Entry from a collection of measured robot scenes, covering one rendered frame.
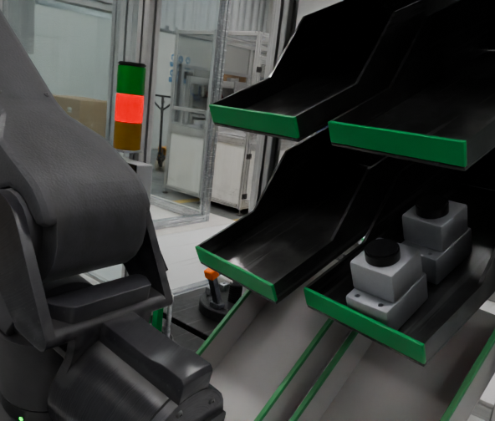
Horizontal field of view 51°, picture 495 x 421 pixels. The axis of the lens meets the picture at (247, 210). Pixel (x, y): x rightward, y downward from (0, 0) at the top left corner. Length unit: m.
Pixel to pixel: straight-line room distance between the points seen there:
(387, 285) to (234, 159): 5.66
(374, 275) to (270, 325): 0.25
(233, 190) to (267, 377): 5.52
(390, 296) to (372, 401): 0.17
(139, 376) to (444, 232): 0.34
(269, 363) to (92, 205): 0.43
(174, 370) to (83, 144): 0.12
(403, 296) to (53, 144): 0.32
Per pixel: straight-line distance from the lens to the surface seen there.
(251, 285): 0.53
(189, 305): 1.04
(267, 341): 0.66
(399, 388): 0.60
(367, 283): 0.47
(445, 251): 0.52
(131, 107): 0.97
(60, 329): 0.24
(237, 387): 0.65
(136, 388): 0.24
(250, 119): 0.52
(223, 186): 6.21
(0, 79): 0.30
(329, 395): 0.60
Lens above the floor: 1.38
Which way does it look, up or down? 12 degrees down
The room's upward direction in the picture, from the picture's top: 7 degrees clockwise
